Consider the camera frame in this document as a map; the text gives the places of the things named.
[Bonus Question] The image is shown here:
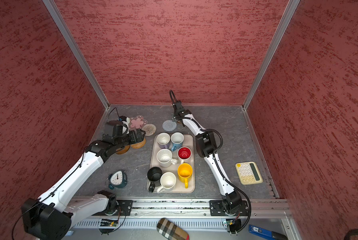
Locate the grey round coaster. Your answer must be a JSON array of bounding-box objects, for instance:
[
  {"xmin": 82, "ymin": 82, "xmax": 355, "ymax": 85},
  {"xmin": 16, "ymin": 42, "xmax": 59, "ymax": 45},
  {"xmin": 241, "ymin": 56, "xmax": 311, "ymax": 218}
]
[{"xmin": 162, "ymin": 120, "xmax": 177, "ymax": 132}]

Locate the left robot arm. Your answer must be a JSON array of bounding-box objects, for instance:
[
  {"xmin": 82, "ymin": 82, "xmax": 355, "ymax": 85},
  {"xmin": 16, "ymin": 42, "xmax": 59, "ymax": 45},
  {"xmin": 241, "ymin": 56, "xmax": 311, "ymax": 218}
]
[{"xmin": 21, "ymin": 116, "xmax": 146, "ymax": 240}]

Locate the blue mug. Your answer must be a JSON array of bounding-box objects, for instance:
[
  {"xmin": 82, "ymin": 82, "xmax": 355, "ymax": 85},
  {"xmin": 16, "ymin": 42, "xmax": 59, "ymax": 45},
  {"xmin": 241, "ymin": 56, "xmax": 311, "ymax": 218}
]
[{"xmin": 170, "ymin": 133, "xmax": 185, "ymax": 152}]

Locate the brown glossy round coaster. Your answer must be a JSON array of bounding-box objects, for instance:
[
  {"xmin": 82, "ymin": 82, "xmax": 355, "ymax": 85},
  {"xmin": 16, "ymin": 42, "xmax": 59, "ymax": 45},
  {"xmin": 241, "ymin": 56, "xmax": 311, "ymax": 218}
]
[{"xmin": 115, "ymin": 146, "xmax": 130, "ymax": 155}]

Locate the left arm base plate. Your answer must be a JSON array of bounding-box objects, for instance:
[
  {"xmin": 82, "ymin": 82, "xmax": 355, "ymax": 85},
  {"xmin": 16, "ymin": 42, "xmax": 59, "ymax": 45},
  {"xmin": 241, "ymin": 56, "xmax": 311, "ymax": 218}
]
[{"xmin": 117, "ymin": 200, "xmax": 133, "ymax": 216}]

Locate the blue handled tool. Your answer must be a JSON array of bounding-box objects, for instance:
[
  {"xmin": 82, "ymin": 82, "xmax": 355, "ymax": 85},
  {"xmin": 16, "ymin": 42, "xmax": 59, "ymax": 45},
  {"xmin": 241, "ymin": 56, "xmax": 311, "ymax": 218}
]
[{"xmin": 249, "ymin": 225, "xmax": 288, "ymax": 240}]

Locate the red mug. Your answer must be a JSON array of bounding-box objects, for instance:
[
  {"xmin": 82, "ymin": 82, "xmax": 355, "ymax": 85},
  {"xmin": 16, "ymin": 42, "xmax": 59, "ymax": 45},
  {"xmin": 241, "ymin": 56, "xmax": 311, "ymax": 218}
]
[{"xmin": 177, "ymin": 147, "xmax": 192, "ymax": 164}]

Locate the yellow mug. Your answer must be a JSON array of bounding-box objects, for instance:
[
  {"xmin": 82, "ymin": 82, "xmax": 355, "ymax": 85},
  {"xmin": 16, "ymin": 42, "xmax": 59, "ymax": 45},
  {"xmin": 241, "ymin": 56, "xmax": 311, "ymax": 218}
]
[{"xmin": 177, "ymin": 163, "xmax": 193, "ymax": 189}]

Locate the white mug purple outside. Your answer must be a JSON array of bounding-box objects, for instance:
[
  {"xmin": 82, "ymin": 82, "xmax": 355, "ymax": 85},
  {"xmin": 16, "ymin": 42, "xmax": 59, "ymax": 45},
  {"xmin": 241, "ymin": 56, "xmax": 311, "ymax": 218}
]
[{"xmin": 156, "ymin": 133, "xmax": 170, "ymax": 149}]

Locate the plaid glasses case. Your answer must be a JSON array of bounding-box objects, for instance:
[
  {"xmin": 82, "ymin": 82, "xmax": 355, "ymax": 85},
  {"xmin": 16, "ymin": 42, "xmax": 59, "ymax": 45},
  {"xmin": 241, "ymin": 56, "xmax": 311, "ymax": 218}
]
[{"xmin": 156, "ymin": 218, "xmax": 190, "ymax": 240}]

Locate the white mug centre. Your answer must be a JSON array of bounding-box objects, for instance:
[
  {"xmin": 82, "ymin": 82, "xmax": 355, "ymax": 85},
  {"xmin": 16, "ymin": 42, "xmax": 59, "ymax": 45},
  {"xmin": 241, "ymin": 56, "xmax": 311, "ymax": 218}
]
[{"xmin": 156, "ymin": 149, "xmax": 178, "ymax": 168}]

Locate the white mug front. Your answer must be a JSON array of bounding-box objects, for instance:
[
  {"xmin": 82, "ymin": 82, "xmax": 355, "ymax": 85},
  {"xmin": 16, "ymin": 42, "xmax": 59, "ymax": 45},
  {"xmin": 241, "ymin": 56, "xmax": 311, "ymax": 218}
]
[{"xmin": 156, "ymin": 172, "xmax": 176, "ymax": 194}]

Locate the teal alarm clock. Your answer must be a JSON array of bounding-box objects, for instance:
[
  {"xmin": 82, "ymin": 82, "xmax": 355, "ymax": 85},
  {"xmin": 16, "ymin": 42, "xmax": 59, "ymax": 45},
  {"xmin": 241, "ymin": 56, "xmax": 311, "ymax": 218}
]
[{"xmin": 108, "ymin": 170, "xmax": 127, "ymax": 190}]

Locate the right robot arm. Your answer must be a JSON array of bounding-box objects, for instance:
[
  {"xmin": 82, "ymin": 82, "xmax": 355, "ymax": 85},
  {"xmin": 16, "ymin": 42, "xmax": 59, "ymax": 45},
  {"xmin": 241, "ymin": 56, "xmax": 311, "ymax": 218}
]
[{"xmin": 172, "ymin": 100, "xmax": 252, "ymax": 217}]

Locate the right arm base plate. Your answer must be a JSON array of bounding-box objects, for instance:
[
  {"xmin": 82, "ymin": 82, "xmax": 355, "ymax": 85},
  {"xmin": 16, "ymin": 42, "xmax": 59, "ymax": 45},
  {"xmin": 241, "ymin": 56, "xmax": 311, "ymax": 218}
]
[{"xmin": 209, "ymin": 200, "xmax": 249, "ymax": 217}]

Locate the pink flower coaster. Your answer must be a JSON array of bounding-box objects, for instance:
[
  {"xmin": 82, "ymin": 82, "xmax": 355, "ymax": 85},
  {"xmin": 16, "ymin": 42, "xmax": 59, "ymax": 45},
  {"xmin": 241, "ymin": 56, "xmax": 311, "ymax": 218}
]
[{"xmin": 128, "ymin": 115, "xmax": 148, "ymax": 130}]

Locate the black mug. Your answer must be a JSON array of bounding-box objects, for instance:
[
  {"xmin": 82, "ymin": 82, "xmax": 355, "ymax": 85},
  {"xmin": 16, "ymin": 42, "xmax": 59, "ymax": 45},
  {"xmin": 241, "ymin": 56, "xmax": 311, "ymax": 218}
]
[{"xmin": 147, "ymin": 167, "xmax": 162, "ymax": 193}]

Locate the brown wicker round coaster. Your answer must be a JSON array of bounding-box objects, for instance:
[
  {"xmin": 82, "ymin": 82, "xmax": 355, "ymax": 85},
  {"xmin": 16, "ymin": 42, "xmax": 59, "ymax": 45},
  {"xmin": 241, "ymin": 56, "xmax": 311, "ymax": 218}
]
[{"xmin": 131, "ymin": 138, "xmax": 146, "ymax": 149}]

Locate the beige serving tray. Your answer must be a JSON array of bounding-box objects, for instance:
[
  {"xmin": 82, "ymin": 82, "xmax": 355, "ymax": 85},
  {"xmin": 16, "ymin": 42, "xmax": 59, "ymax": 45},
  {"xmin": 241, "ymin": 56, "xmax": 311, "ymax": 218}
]
[{"xmin": 149, "ymin": 135, "xmax": 195, "ymax": 194}]

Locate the cream calculator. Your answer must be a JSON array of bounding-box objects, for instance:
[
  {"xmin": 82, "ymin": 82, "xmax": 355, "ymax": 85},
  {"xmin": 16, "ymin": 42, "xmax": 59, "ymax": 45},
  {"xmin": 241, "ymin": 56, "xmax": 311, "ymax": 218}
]
[{"xmin": 235, "ymin": 162, "xmax": 263, "ymax": 186}]

